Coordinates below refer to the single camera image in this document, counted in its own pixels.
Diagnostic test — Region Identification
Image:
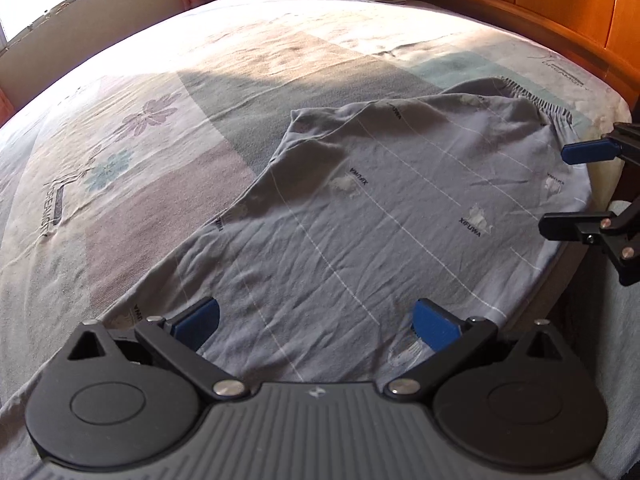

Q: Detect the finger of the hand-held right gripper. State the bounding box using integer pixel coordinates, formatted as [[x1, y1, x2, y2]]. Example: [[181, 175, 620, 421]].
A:
[[561, 122, 640, 166], [539, 200, 640, 286]]

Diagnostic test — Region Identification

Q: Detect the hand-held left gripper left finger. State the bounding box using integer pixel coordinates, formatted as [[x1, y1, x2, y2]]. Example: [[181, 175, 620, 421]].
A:
[[67, 296, 251, 402]]

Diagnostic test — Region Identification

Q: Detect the wooden headboard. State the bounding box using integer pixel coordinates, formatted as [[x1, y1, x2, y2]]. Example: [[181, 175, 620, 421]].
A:
[[405, 0, 640, 111]]

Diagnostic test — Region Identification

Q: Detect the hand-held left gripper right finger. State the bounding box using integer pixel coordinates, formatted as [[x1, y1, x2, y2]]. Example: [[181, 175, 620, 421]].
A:
[[385, 297, 576, 403]]

